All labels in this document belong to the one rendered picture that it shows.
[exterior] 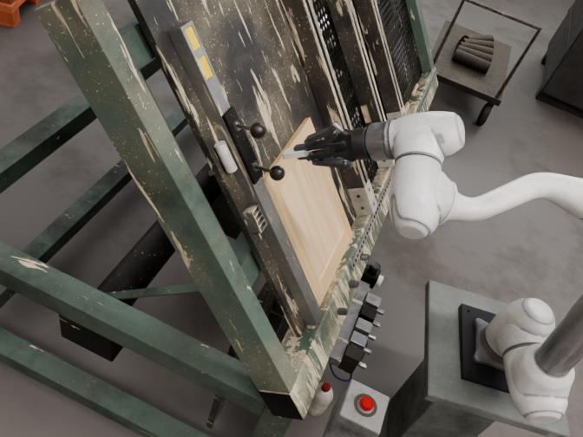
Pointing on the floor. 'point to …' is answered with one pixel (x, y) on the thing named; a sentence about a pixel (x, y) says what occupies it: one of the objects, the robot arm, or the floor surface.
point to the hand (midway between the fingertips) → (296, 152)
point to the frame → (57, 294)
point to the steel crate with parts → (565, 65)
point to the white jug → (324, 394)
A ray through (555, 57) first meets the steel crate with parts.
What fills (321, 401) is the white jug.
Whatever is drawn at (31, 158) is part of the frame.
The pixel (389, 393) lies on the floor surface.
